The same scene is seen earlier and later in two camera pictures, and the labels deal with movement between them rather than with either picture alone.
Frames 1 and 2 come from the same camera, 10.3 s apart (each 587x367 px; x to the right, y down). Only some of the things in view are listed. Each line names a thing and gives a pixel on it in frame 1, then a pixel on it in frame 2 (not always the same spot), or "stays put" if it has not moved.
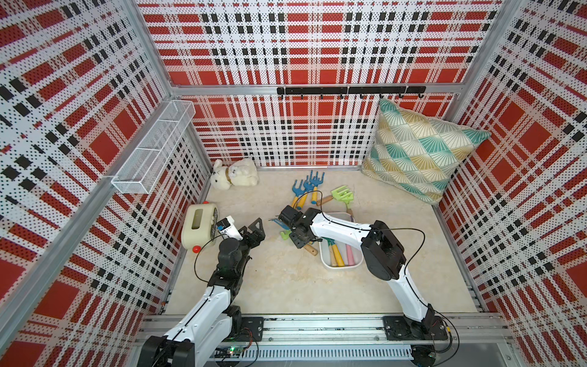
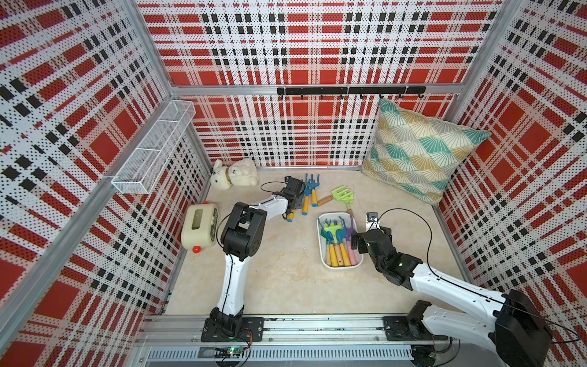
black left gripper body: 250,241 → 299,203
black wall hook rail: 389,90 stays put
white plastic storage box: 323,245 stays put
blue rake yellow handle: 307,187 stays put
